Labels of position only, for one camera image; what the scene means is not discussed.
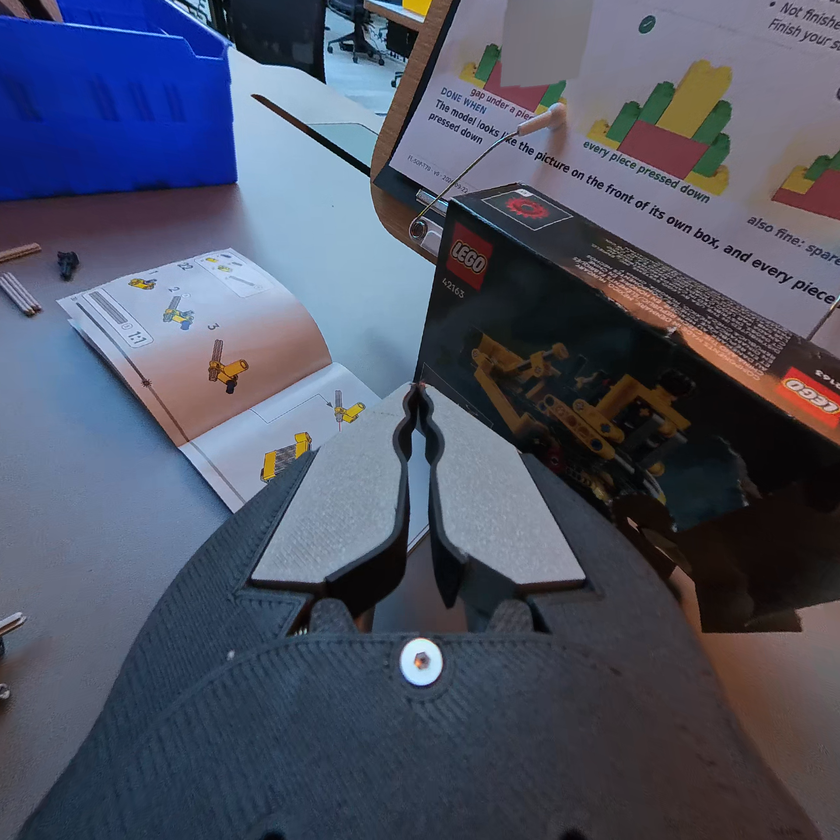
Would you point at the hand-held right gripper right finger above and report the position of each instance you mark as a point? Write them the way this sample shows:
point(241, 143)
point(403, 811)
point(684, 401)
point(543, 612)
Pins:
point(502, 508)

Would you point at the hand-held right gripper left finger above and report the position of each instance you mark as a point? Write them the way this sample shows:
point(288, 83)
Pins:
point(328, 505)

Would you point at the open lego instruction booklet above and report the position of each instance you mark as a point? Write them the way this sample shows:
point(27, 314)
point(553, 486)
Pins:
point(197, 367)

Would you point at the black lego set box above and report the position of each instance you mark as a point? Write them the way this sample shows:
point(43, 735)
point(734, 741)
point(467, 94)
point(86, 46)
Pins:
point(590, 295)

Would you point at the small grey lego piece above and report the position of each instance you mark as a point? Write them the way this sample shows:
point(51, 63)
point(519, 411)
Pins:
point(12, 623)

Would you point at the black lego connector piece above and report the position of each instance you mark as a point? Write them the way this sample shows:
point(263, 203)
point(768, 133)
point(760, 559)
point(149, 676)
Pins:
point(67, 264)

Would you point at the grey lego axle bundle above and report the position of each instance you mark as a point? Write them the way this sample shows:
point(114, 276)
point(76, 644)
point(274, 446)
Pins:
point(21, 294)

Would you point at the brown lego axle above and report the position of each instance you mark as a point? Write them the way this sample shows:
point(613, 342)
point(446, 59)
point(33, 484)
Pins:
point(19, 253)

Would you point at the wooden display board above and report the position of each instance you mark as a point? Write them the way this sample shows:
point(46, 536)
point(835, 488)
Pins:
point(394, 85)

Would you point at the blue plastic storage bin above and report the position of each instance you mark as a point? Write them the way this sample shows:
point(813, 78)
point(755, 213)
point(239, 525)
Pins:
point(98, 118)

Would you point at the dark chair back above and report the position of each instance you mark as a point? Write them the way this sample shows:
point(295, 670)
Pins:
point(282, 33)

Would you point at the black office chair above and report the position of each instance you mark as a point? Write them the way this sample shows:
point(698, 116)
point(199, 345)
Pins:
point(358, 29)

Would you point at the printed white instruction sheet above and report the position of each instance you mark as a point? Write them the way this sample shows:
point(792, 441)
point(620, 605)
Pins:
point(656, 39)

